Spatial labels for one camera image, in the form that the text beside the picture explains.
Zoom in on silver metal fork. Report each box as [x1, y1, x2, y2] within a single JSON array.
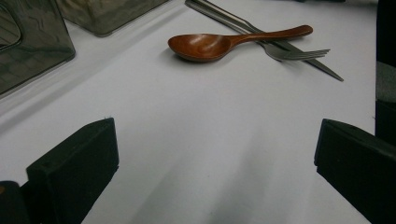
[[184, 0, 346, 83]]

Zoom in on translucent grey storage bin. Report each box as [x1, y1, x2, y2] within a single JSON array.
[[55, 0, 171, 38], [0, 0, 77, 96]]

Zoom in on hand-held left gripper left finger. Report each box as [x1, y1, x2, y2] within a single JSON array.
[[20, 117, 120, 224]]

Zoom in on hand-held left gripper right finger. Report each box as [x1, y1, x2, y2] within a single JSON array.
[[313, 118, 396, 224]]

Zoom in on steel fork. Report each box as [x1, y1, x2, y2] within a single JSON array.
[[197, 0, 332, 63]]

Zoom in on brown wooden spoon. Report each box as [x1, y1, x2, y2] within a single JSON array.
[[167, 24, 315, 63]]

